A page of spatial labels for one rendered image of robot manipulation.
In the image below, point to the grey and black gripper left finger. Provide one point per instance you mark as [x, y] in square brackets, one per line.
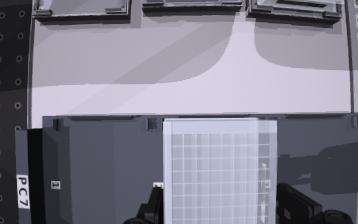
[154, 210]

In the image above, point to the dark grey plate carrier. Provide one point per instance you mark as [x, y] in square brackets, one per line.
[98, 169]

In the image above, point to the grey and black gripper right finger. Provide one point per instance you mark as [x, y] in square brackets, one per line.
[293, 207]

